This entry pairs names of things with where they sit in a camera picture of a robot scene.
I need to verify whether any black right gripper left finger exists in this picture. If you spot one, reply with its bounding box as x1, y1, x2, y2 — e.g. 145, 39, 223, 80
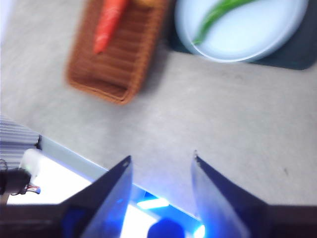
61, 155, 133, 238

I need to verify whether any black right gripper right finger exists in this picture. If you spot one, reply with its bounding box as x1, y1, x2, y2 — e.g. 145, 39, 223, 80
191, 150, 270, 238

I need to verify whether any blue round plate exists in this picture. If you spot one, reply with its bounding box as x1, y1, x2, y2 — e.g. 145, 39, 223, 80
174, 0, 310, 62

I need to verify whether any green pepper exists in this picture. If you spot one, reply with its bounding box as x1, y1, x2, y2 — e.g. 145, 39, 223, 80
192, 0, 258, 45

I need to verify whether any grey table edge bar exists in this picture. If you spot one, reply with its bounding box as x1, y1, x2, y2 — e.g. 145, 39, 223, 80
39, 135, 206, 238

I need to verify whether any blue rounded object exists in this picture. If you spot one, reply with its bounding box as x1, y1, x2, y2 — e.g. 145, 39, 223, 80
147, 218, 185, 238

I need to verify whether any white rounded device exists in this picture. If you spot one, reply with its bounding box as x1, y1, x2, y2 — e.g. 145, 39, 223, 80
21, 148, 44, 179

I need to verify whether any black rounded object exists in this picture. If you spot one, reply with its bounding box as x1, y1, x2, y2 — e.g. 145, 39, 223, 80
0, 170, 32, 196

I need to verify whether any grey ribbed panel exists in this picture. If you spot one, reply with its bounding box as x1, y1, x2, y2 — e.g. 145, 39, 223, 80
0, 115, 42, 172

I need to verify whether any brown wicker basket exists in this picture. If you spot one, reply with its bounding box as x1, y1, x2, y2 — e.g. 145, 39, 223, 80
65, 0, 171, 105

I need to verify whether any black flat tray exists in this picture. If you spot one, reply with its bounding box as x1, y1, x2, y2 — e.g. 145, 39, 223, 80
168, 0, 317, 71

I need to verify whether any orange carrot with green leaves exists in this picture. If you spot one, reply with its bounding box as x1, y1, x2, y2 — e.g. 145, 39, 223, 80
93, 0, 129, 55

